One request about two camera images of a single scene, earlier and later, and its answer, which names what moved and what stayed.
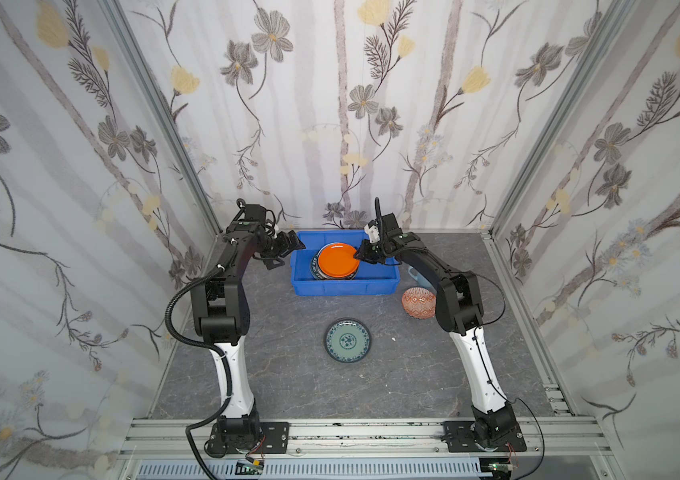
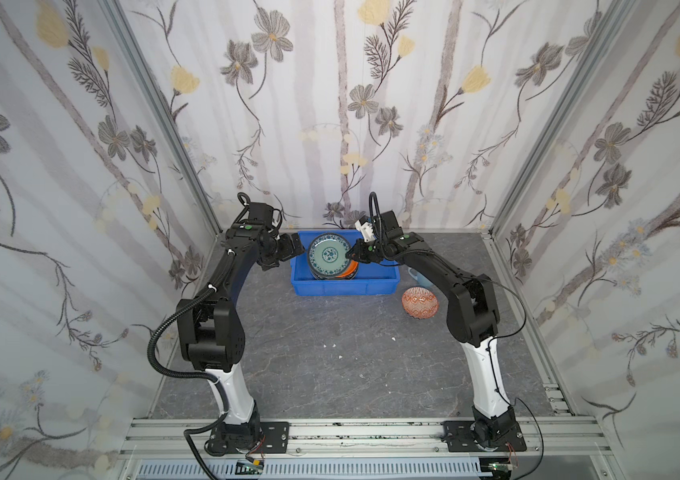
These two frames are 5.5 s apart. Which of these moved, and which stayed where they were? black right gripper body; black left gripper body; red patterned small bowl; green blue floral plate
Moved: green blue floral plate
Stayed: black left gripper body; black right gripper body; red patterned small bowl
